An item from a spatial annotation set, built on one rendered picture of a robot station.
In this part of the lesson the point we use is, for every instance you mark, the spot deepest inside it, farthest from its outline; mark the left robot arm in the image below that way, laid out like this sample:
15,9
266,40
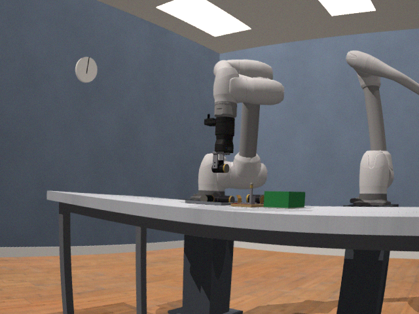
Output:
376,168

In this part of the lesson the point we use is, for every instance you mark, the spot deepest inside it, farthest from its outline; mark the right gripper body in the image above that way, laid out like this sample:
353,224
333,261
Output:
225,113

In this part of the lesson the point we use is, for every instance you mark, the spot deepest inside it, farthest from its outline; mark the green open box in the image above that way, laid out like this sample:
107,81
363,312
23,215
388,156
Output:
284,200

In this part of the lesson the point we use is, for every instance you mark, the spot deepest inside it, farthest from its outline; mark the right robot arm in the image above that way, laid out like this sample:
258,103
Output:
251,83

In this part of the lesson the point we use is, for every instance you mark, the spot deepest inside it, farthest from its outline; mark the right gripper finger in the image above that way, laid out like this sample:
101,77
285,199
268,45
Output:
215,159
221,157

